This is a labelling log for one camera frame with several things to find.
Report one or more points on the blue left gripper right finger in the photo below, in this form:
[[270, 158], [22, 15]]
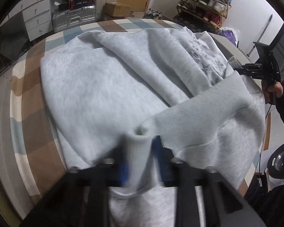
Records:
[[164, 157]]

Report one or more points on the light grey sweatshirt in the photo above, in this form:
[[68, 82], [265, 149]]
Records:
[[104, 89]]

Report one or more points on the black shoe box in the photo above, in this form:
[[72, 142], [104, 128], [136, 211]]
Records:
[[76, 4]]

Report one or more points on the purple bag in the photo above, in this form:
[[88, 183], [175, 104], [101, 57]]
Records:
[[230, 34]]

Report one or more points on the grey bed end bench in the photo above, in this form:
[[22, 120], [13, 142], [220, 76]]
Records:
[[236, 60]]

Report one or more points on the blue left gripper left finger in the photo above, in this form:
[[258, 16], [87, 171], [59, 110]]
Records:
[[122, 173]]

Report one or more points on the grey mop pole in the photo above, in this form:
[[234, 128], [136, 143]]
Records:
[[261, 35]]

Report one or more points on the person's right hand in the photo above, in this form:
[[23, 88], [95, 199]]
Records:
[[268, 90]]

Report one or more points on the white drawer dresser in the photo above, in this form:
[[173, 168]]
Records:
[[36, 16]]

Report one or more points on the plaid bed sheet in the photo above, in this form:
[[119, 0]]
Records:
[[36, 144]]

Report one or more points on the cardboard box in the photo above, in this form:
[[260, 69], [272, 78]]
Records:
[[116, 9]]

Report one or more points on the wooden shoe rack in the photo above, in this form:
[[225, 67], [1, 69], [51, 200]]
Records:
[[202, 15]]

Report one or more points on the silver suitcase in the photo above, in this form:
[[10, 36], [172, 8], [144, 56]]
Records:
[[67, 19]]

